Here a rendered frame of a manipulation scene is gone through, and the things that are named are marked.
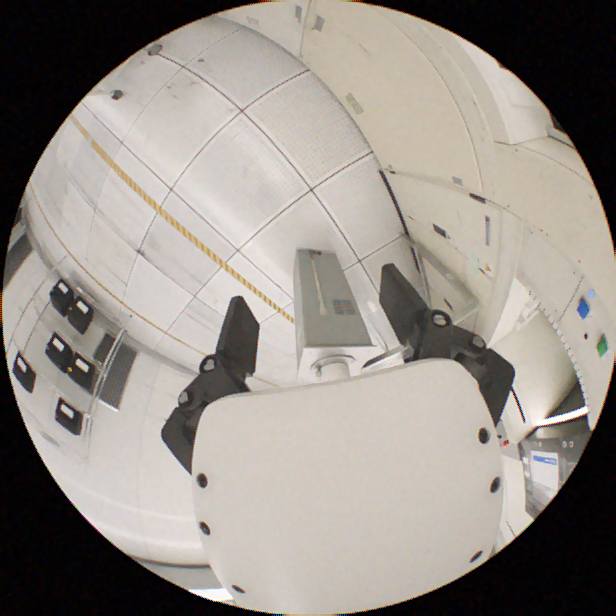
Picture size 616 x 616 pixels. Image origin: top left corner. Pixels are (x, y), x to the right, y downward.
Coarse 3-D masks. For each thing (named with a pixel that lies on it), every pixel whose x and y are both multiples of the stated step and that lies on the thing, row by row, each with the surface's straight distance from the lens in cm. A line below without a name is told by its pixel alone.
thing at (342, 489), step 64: (320, 384) 6; (384, 384) 6; (448, 384) 6; (256, 448) 6; (320, 448) 5; (384, 448) 5; (448, 448) 6; (256, 512) 6; (320, 512) 5; (384, 512) 5; (448, 512) 6; (256, 576) 7; (320, 576) 6; (384, 576) 6; (448, 576) 8
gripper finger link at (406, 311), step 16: (384, 272) 11; (400, 272) 10; (384, 288) 11; (400, 288) 9; (384, 304) 12; (400, 304) 9; (416, 304) 8; (400, 320) 10; (416, 320) 9; (400, 336) 10; (416, 336) 9; (464, 336) 9; (480, 336) 10; (464, 352) 9; (480, 352) 9
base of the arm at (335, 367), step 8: (320, 360) 67; (328, 360) 67; (336, 360) 68; (344, 360) 69; (352, 360) 71; (312, 368) 71; (320, 368) 71; (328, 368) 68; (336, 368) 68; (344, 368) 69; (352, 368) 78; (320, 376) 70; (328, 376) 67; (336, 376) 66; (344, 376) 67
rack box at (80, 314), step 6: (78, 300) 249; (72, 306) 245; (78, 306) 245; (84, 306) 245; (90, 306) 247; (72, 312) 243; (78, 312) 242; (84, 312) 243; (90, 312) 243; (72, 318) 242; (78, 318) 240; (84, 318) 239; (90, 318) 250; (72, 324) 257; (78, 324) 239; (84, 324) 239; (78, 330) 255; (84, 330) 251
